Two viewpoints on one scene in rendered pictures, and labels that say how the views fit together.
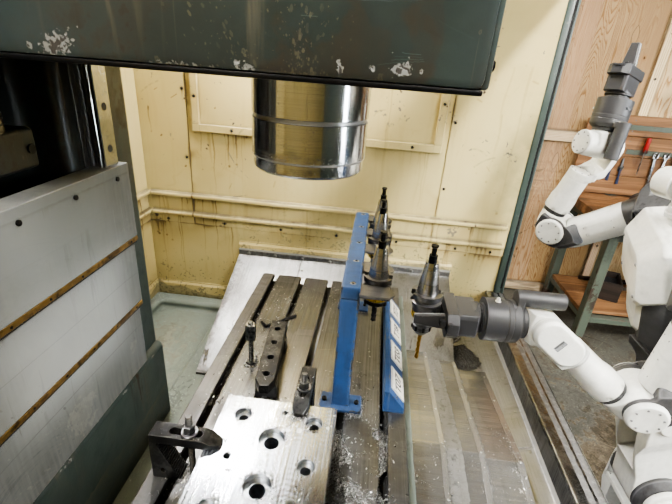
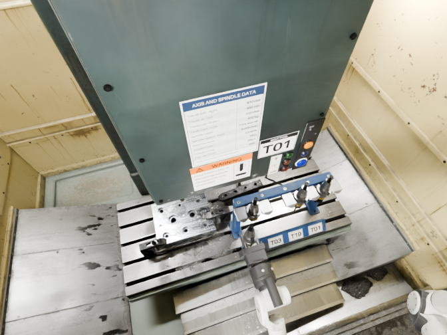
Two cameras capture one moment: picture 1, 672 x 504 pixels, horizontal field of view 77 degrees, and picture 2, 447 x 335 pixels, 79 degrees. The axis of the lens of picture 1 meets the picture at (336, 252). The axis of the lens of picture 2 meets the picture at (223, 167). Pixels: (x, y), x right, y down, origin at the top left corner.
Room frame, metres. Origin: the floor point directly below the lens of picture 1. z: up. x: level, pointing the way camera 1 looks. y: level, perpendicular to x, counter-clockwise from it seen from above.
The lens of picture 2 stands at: (0.54, -0.51, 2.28)
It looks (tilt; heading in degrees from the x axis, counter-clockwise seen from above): 56 degrees down; 70
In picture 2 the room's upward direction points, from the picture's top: 2 degrees counter-clockwise
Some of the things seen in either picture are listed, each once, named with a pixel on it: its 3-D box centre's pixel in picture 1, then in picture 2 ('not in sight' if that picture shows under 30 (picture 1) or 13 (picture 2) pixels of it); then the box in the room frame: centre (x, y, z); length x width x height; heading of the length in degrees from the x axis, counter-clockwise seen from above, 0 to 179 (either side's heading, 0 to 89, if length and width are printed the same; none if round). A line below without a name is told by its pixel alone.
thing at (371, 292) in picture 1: (377, 293); (241, 214); (0.76, -0.09, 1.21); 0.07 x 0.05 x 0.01; 86
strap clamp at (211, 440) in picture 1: (187, 445); not in sight; (0.56, 0.25, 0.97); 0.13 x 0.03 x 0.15; 86
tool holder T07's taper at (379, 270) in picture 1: (380, 261); (254, 206); (0.82, -0.10, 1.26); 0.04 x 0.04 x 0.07
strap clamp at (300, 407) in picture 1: (304, 398); (217, 215); (0.70, 0.04, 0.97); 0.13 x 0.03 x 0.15; 176
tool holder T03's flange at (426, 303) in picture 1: (426, 296); (249, 236); (0.76, -0.19, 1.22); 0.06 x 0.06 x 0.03
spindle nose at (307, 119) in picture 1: (310, 123); not in sight; (0.61, 0.05, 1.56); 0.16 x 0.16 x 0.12
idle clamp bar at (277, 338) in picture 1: (272, 359); (240, 192); (0.87, 0.14, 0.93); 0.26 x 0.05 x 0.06; 1
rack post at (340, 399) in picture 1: (344, 353); (236, 218); (0.77, -0.04, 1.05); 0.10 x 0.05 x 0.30; 86
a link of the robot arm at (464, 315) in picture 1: (472, 315); (257, 262); (0.75, -0.29, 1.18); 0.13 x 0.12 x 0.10; 176
